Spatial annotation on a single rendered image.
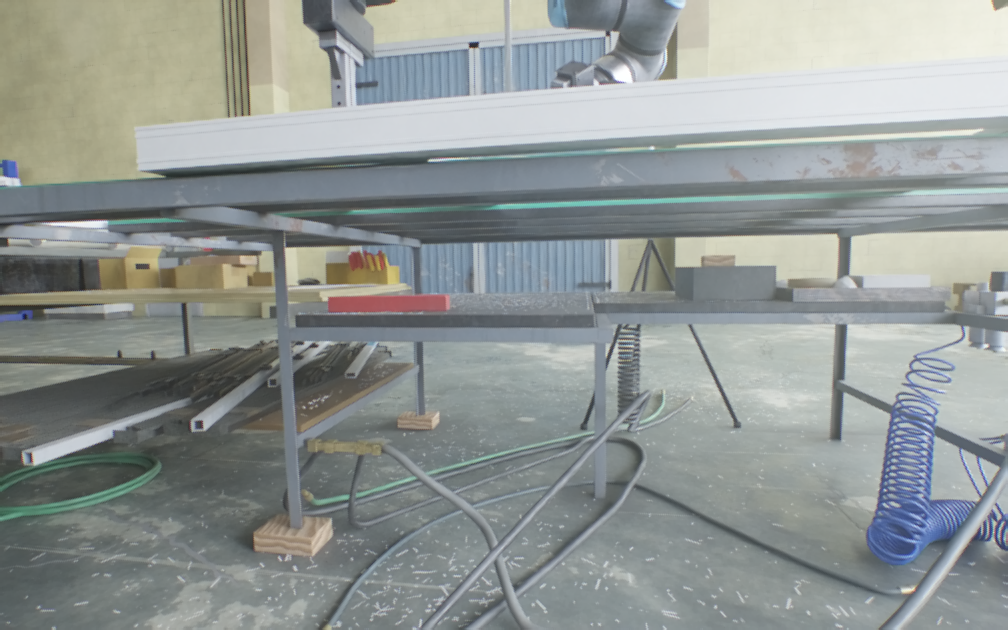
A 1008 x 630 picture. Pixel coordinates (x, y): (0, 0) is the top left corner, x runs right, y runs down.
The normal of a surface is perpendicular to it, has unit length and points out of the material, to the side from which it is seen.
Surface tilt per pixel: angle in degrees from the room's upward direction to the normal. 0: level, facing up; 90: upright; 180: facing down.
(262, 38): 90
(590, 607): 0
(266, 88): 90
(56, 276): 92
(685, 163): 90
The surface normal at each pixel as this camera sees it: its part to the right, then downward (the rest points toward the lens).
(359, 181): -0.16, 0.09
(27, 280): 0.99, 0.03
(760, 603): -0.02, -1.00
